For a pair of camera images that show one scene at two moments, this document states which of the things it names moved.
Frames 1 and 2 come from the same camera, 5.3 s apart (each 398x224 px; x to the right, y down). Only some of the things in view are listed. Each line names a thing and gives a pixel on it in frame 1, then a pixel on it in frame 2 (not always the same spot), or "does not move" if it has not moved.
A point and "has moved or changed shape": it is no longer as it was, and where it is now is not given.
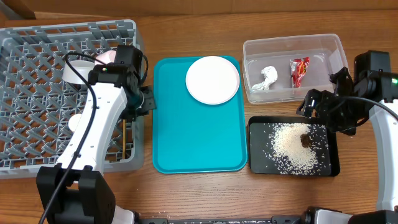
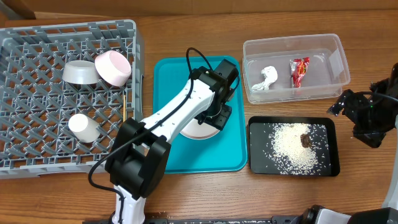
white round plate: x=212 y=80 has moved or changed shape
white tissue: x=270 y=74 does not move
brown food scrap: x=305 y=140 does not move
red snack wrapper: x=298 y=66 does not move
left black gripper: x=150 y=104 to x=221 y=121
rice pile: x=286 y=144 does not move
